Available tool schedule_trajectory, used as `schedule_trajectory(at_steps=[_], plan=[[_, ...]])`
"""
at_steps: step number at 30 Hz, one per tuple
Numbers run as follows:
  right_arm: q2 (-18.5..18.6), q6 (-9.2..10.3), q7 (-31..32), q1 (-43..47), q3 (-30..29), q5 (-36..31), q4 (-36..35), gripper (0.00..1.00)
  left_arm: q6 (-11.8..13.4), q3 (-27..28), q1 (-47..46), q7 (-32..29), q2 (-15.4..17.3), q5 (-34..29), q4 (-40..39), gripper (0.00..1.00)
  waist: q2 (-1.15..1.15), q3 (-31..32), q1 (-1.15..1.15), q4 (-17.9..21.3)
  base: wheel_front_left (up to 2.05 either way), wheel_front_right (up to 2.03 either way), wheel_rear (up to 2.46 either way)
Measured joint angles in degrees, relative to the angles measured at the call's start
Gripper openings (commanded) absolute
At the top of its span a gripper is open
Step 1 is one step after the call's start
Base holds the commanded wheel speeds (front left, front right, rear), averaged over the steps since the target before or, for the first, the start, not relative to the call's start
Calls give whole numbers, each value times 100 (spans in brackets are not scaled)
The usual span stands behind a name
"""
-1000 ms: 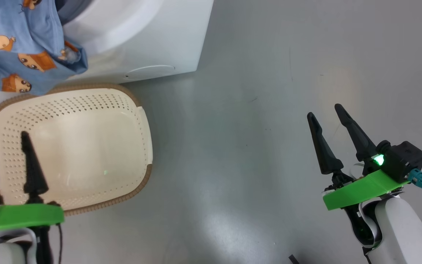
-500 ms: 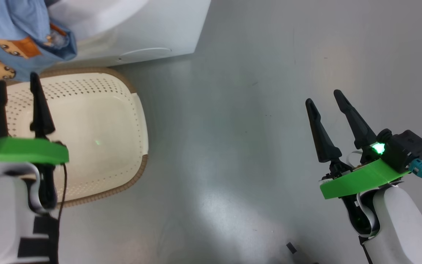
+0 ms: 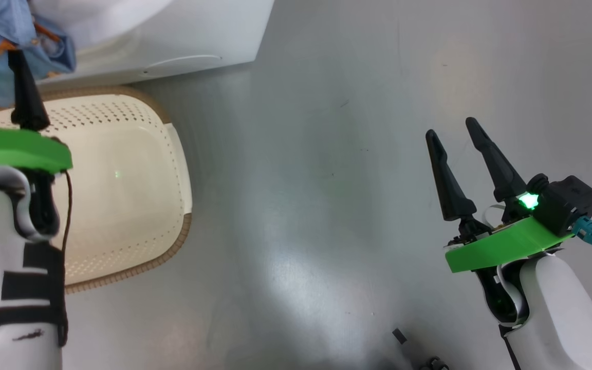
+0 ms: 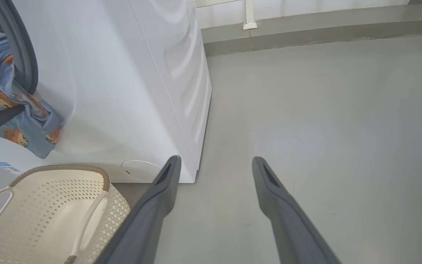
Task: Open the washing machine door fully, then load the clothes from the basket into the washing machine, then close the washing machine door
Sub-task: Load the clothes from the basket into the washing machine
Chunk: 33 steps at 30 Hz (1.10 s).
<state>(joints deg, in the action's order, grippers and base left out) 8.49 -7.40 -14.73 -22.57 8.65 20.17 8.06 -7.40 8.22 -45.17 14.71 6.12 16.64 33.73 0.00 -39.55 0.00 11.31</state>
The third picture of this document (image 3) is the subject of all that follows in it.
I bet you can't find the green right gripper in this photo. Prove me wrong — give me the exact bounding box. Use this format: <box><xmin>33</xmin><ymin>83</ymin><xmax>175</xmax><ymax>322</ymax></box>
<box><xmin>425</xmin><ymin>117</ymin><xmax>574</xmax><ymax>273</ymax></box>

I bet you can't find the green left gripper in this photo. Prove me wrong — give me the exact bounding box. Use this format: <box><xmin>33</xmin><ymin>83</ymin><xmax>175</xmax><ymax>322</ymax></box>
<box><xmin>0</xmin><ymin>50</ymin><xmax>73</xmax><ymax>237</ymax></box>

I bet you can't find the blue garment with orange bear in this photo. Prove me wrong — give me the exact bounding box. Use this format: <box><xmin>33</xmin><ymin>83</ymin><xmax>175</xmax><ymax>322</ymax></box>
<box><xmin>0</xmin><ymin>0</ymin><xmax>77</xmax><ymax>106</ymax></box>

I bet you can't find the white front-load washing machine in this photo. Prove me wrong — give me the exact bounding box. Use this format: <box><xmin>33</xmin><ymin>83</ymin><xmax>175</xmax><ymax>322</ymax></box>
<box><xmin>29</xmin><ymin>0</ymin><xmax>275</xmax><ymax>85</ymax></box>

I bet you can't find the cream perforated laundry basket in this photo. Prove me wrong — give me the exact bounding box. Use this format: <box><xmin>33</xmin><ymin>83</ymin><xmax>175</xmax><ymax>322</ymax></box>
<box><xmin>0</xmin><ymin>86</ymin><xmax>193</xmax><ymax>294</ymax></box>

